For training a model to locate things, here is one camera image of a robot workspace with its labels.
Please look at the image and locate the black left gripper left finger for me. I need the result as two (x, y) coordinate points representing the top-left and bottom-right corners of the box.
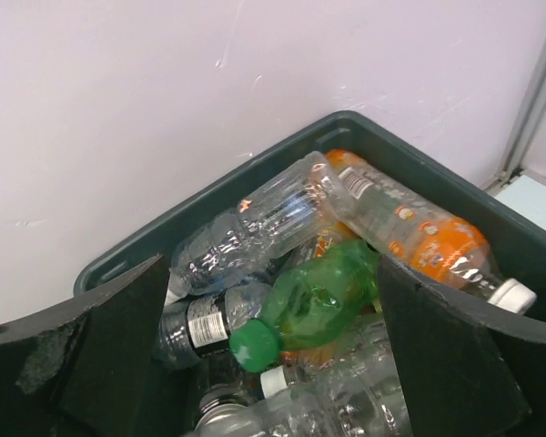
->
(0, 255), (168, 436)

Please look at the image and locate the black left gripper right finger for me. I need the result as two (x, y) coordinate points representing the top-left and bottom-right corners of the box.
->
(378, 261), (546, 436)

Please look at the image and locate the clear bottle black cap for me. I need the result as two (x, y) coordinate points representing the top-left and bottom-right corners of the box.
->
(155, 282), (272, 371)

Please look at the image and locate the clear bottle silver cap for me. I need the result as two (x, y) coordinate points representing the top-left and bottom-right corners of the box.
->
(195, 386), (258, 431)

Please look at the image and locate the green bottle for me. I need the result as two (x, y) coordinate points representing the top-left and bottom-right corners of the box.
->
(229, 239), (379, 372)

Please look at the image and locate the orange label bottle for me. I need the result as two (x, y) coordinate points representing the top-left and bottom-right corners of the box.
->
(326, 149), (537, 314)
(295, 222), (359, 264)

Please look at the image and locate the dark green plastic bin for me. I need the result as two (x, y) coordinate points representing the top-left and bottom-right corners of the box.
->
(72, 109), (546, 437)

